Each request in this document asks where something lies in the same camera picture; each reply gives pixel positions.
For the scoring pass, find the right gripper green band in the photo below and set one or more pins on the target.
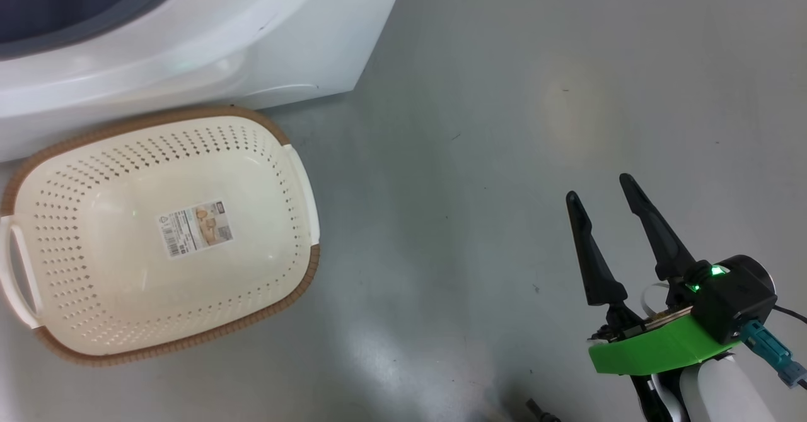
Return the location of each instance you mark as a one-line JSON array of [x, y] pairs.
[[725, 308]]

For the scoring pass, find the white front-load washing machine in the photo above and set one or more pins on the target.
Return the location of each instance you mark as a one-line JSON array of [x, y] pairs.
[[302, 31]]

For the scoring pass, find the product sticker inside basket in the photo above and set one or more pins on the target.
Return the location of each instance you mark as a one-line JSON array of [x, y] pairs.
[[194, 229]]

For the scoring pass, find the cream perforated laundry basket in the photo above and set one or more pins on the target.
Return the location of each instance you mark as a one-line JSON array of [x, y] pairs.
[[126, 308]]

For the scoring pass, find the grey rubber door gasket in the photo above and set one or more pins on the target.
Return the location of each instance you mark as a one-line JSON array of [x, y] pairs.
[[94, 29]]

